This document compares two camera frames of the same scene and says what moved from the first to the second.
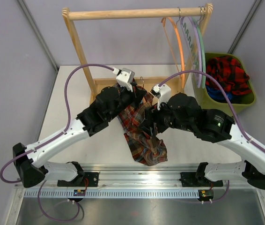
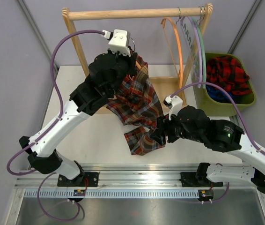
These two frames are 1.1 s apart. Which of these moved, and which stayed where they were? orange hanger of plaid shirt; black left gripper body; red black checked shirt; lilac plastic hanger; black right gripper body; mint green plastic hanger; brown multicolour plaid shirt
Moved: orange hanger of plaid shirt; black right gripper body; brown multicolour plaid shirt; black left gripper body
Stayed: mint green plastic hanger; lilac plastic hanger; red black checked shirt
